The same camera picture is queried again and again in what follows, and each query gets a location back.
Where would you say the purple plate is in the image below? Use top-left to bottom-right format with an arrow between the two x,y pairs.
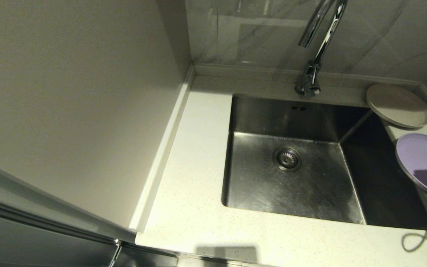
395,133 -> 427,200

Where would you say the stainless steel sink basin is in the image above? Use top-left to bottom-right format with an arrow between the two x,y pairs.
221,93 -> 427,231

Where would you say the beige plate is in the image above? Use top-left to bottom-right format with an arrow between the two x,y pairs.
366,83 -> 427,129

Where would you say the chrome gooseneck faucet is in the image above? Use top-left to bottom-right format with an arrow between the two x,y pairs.
294,0 -> 348,98

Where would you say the grey glossy cabinet door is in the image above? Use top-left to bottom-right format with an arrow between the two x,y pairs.
0,159 -> 179,267

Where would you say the round metal drain strainer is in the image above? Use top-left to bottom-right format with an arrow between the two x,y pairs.
272,147 -> 302,172

